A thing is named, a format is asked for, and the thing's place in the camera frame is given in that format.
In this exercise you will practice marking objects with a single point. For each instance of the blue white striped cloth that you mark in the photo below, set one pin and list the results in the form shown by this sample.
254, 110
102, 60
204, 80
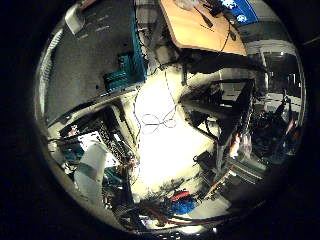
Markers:
46, 66

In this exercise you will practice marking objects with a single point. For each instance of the black metal cart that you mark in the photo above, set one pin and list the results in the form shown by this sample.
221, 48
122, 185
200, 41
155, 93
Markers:
226, 110

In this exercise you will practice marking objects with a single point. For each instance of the blue object on floor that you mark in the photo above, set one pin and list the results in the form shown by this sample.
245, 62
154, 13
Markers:
181, 206

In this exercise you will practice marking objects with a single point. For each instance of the light wooden desk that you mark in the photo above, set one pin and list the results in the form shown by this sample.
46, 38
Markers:
196, 33

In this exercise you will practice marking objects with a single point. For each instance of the teal machine part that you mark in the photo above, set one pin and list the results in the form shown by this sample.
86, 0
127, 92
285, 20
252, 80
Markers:
71, 155

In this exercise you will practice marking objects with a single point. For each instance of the small black desk device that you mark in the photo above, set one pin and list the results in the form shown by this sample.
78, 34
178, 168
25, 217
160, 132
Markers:
232, 35
207, 20

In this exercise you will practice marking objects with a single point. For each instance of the blue screen monitor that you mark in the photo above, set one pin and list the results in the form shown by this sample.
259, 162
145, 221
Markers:
240, 10

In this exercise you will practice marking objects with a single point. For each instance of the teal aluminium frame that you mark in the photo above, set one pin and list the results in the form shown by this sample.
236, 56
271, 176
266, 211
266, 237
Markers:
126, 71

